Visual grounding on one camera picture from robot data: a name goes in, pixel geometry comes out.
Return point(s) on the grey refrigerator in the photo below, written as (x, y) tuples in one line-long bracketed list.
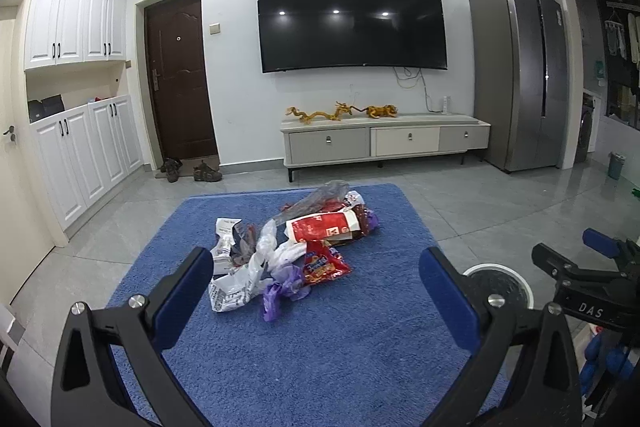
[(515, 72)]

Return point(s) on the golden tiger ornament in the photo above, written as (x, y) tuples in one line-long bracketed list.
[(381, 111)]

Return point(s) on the blue fluffy rug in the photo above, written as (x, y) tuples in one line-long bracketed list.
[(350, 357)]

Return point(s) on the white drawer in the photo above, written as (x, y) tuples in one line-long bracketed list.
[(407, 141)]

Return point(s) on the brown snack packet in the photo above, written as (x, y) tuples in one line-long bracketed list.
[(361, 218)]

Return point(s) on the white television cabinet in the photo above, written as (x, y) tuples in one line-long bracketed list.
[(385, 121)]

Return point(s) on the large grey drawer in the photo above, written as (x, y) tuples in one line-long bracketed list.
[(327, 143)]

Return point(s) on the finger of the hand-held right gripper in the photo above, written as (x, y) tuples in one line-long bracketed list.
[(602, 243), (552, 259)]

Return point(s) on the brown entrance door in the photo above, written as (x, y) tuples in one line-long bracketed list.
[(175, 82)]

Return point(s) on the clear plastic bag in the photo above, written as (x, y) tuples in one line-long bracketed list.
[(320, 199)]

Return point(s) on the white plastic bag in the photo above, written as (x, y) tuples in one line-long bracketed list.
[(267, 252)]

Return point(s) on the short golden dragon ornament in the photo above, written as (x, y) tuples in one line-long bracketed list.
[(345, 109)]

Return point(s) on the white wall cabinet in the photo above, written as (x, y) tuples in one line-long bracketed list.
[(75, 12)]

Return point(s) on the white power strip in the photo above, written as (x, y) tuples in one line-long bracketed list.
[(446, 104)]

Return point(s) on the red and white paper bag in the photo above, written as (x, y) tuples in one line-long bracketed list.
[(320, 227)]

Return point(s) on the purple wrapper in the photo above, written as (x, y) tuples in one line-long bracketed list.
[(280, 294)]

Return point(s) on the red snack packet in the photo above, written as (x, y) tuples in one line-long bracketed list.
[(322, 264)]

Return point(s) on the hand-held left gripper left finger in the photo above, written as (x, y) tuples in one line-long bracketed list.
[(187, 292)]

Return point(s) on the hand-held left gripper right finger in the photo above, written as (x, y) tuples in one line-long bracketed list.
[(445, 292)]

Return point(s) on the white printed carton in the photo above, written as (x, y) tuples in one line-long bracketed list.
[(225, 247)]

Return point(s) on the long golden dragon ornament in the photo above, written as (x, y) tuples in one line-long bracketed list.
[(307, 116)]

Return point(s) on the white round trash bin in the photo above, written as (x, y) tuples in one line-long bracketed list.
[(500, 277)]

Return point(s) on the hanging laundry rack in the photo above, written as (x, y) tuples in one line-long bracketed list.
[(620, 37)]

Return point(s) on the cream interior door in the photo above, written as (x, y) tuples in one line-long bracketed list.
[(22, 157)]

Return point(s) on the small green bin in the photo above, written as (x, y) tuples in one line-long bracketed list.
[(616, 166)]

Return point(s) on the white base cabinet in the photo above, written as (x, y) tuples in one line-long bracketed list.
[(90, 157)]

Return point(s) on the white printed paper bag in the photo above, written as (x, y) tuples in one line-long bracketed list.
[(230, 292)]

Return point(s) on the person's right hand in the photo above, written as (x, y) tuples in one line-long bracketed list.
[(595, 357)]

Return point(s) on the small grey drawer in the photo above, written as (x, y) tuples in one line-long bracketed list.
[(465, 138)]

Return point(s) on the black wall television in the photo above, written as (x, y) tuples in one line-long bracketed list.
[(350, 19)]

